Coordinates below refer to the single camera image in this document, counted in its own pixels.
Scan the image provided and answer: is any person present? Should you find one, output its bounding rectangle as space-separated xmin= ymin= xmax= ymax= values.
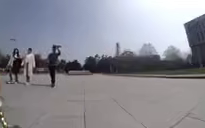
xmin=47 ymin=44 xmax=62 ymax=88
xmin=5 ymin=47 xmax=23 ymax=85
xmin=22 ymin=47 xmax=37 ymax=84

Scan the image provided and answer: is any row of trees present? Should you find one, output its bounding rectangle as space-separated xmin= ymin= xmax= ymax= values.
xmin=0 ymin=42 xmax=193 ymax=75

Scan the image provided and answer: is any dark grey building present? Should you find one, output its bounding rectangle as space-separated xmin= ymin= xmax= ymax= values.
xmin=183 ymin=9 xmax=205 ymax=67

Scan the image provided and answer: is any pale kerb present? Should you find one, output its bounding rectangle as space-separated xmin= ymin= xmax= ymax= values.
xmin=103 ymin=72 xmax=205 ymax=80

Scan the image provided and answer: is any low stone block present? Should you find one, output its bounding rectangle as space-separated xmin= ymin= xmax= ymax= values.
xmin=67 ymin=69 xmax=93 ymax=76

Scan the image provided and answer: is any tall tower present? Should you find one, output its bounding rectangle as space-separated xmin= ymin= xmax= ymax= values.
xmin=115 ymin=42 xmax=121 ymax=58

